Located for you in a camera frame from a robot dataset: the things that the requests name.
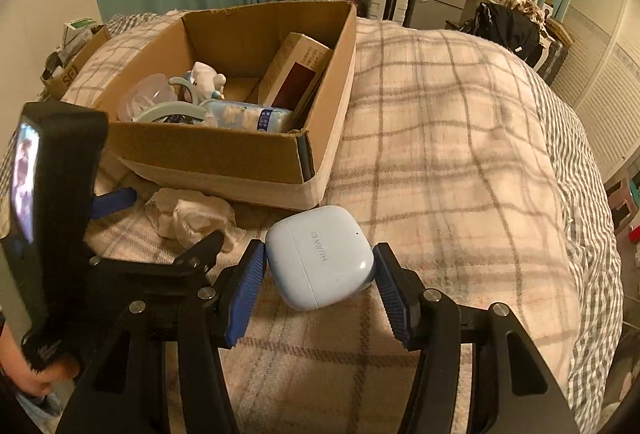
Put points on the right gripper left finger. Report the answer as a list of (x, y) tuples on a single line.
[(123, 388)]

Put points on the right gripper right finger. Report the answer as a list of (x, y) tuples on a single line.
[(511, 388)]

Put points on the white lace cloth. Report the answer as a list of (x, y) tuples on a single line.
[(188, 216)]

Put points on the light blue earbuds case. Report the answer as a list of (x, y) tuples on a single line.
[(319, 257)]

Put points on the grey tape roll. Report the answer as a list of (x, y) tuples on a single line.
[(162, 110)]

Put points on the clear plastic water bottle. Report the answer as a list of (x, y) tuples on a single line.
[(151, 90)]

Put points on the person hand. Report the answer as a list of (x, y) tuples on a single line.
[(28, 380)]

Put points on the phone mounted on gripper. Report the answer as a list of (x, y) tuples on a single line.
[(57, 150)]

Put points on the open cardboard box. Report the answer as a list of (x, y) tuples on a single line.
[(271, 138)]

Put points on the blue white tissue pack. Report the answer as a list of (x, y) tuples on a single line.
[(243, 116)]

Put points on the white figurine toy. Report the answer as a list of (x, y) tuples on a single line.
[(206, 82)]

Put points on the small cardboard box with items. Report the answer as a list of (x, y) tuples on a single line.
[(82, 38)]

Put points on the brown rectangular carton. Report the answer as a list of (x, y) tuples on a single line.
[(294, 72)]

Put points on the small colourful stool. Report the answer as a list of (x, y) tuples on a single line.
[(623, 199)]

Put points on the plaid bed blanket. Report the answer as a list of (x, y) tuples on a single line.
[(482, 181)]

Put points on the white louvered wardrobe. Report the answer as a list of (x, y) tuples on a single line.
[(600, 78)]

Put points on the black jacket on chair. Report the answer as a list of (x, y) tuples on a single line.
[(508, 28)]

